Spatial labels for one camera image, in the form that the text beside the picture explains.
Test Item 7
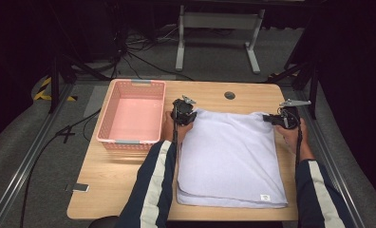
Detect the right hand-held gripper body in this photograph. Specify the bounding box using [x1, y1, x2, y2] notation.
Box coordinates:
[275, 98, 312, 130]

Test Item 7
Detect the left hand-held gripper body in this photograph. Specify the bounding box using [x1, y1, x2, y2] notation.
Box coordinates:
[171, 94, 197, 126]

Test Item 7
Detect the pink plastic basket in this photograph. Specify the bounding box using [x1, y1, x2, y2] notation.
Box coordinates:
[96, 79, 167, 152]

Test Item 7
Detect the white printed towel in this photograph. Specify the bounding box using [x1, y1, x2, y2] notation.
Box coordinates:
[176, 107, 290, 210]

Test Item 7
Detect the person's right hand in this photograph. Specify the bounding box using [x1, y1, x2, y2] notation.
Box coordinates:
[274, 117, 317, 162]

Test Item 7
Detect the person's left hand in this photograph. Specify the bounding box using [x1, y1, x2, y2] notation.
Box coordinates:
[161, 110, 194, 147]

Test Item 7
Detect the black metal stand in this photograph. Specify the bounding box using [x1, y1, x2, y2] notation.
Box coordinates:
[266, 58, 321, 121]
[47, 51, 112, 115]

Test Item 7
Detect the left hand-held gripper cable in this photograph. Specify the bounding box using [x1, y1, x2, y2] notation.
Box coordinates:
[171, 102, 181, 150]

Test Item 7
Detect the hand-held gripper cable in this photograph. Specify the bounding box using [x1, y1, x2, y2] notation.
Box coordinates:
[293, 108, 305, 167]
[171, 102, 181, 150]

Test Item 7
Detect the right hand-held gripper cable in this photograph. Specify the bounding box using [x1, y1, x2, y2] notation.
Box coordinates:
[293, 108, 305, 167]

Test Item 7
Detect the metal floor rail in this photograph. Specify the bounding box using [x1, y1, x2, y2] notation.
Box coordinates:
[293, 89, 367, 228]
[0, 83, 76, 228]

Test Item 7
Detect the bundle of black cables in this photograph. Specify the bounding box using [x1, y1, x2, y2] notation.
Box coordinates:
[110, 23, 196, 82]

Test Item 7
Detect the grey metal table frame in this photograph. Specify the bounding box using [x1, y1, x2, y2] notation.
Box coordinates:
[175, 4, 267, 76]

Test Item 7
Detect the black floor cable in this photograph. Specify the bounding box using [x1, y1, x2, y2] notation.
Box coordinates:
[19, 108, 103, 228]

